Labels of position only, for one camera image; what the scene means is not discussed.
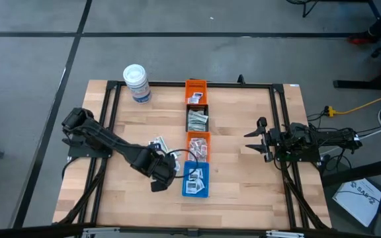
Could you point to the orange plastic basket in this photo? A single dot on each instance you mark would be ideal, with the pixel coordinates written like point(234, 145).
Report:
point(190, 86)
point(188, 148)

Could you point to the large white printed packet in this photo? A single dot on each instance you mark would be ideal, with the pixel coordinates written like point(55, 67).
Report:
point(194, 175)

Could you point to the black aluminium frame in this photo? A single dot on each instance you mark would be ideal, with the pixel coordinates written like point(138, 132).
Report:
point(164, 84)

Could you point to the antiseptic towelette packet navy label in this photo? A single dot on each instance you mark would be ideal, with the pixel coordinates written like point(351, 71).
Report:
point(191, 187)

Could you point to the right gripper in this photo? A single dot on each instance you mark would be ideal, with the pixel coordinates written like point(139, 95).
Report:
point(271, 140)

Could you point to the green-striped bandage packet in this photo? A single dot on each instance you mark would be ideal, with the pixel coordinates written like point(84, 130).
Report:
point(163, 143)

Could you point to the white metal bracket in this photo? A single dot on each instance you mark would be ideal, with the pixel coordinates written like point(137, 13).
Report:
point(284, 234)
point(99, 232)

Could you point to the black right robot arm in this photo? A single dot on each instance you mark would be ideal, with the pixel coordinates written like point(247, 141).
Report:
point(326, 137)

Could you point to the blue plastic basket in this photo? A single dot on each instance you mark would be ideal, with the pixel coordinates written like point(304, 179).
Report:
point(195, 167)

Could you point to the white printed booklet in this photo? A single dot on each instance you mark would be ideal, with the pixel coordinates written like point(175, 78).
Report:
point(356, 198)

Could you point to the black chair base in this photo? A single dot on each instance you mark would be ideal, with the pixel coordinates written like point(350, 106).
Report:
point(309, 6)

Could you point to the white packet red corner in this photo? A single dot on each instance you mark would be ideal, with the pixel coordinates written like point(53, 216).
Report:
point(194, 145)

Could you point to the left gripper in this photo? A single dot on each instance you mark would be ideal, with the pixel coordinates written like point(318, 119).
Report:
point(164, 168)

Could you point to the alcohol pad packet blue label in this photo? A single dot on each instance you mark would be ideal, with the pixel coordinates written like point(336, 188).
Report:
point(193, 100)

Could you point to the white wipes canister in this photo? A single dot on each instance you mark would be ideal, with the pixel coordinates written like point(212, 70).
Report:
point(137, 82)

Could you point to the white packet black text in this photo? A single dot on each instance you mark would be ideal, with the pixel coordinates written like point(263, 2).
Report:
point(203, 152)

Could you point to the plain white packet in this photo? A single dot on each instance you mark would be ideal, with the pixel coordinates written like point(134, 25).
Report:
point(194, 156)

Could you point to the white packet dark print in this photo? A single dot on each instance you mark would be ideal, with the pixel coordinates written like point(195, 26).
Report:
point(197, 95)

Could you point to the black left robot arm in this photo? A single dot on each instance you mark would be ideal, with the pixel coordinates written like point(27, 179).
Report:
point(111, 142)

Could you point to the black plastic basket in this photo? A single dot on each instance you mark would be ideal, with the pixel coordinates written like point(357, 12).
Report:
point(187, 119)

